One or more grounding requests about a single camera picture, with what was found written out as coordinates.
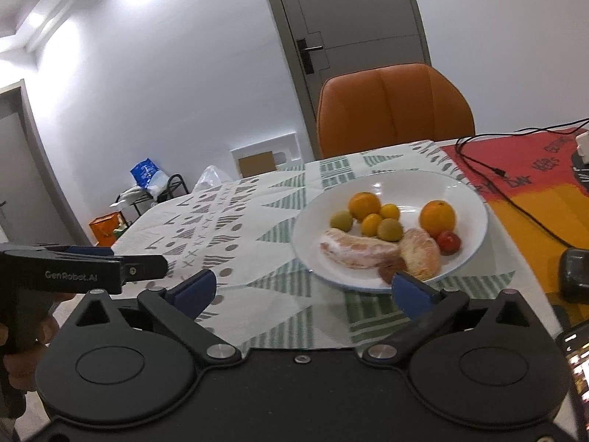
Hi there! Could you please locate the peeled pomelo segment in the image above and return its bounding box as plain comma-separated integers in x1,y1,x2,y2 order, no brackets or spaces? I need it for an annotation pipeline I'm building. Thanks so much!
399,228,442,281

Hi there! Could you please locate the dark red plum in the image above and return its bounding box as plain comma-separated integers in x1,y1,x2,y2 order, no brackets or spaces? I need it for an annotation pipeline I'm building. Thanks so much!
377,256,407,284

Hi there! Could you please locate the red small apple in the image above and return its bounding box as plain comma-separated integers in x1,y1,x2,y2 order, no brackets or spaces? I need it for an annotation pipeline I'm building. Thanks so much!
436,231,461,256

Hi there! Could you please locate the pink pomelo segment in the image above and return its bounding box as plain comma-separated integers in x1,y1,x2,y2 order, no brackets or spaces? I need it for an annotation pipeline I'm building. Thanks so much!
320,228,400,269

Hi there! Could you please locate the large orange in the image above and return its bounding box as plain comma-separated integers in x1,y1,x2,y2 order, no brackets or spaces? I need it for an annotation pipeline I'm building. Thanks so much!
418,200,457,238

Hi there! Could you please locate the small orange kumquat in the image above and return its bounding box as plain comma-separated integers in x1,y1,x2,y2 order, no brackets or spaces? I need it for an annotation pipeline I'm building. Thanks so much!
360,214,383,238

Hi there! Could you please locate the small yellow kumquat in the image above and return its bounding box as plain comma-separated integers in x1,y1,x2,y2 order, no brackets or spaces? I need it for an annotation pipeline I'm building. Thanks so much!
380,204,400,221

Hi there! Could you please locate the green-yellow small fruit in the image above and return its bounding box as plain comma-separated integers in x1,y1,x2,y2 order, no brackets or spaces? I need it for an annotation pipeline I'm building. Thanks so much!
329,211,355,232

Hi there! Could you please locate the person's left hand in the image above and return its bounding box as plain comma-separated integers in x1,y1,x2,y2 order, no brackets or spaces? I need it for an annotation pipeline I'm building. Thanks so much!
1,315,60,392

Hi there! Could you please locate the orange paper bag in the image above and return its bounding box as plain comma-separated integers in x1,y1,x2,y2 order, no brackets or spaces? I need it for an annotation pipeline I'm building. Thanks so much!
89,211,127,248

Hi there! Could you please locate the grey side door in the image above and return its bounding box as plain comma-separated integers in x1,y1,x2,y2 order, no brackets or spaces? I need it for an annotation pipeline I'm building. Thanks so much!
0,81,90,245

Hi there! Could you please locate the patterned white tablecloth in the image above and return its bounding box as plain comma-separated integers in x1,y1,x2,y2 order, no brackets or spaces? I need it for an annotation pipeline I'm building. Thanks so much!
114,141,561,349

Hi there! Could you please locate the black metal rack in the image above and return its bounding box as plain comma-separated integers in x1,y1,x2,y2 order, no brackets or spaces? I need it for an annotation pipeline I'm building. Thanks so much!
110,173,189,217

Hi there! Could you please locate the blue white plastic bag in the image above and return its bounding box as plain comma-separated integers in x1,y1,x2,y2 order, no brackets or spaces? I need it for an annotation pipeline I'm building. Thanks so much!
131,159,170,199

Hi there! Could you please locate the white plate blue rim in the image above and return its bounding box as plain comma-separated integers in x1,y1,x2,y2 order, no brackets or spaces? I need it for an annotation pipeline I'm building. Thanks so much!
290,171,489,293

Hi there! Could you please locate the clear plastic bag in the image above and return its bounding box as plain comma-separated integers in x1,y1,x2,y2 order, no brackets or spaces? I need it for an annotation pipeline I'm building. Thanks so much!
192,165,234,193

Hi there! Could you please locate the black charger plug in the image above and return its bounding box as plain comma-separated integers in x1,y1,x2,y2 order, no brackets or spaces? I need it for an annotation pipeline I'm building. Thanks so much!
558,249,589,304

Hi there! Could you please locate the smartphone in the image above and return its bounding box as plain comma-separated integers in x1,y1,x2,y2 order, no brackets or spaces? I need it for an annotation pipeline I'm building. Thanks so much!
556,320,589,441

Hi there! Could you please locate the white foam packaging with cardboard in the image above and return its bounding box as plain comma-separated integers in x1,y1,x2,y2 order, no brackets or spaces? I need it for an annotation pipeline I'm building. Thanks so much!
230,133,303,178

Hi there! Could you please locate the red orange table mat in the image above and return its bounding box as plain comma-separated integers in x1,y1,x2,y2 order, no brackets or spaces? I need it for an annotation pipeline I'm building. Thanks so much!
440,128,588,325

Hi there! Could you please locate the orange leather chair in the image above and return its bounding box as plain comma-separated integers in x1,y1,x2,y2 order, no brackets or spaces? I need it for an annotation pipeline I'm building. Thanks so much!
317,63,475,158

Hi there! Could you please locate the white power adapter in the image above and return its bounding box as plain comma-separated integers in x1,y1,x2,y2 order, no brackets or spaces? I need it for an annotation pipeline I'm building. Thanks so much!
575,131,589,166

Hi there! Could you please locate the black cable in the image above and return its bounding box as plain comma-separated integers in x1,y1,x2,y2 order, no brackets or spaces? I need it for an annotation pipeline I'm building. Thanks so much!
454,117,589,250

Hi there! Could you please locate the grey door with handle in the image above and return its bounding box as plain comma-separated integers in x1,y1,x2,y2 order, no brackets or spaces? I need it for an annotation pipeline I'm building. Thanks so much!
269,0,430,157

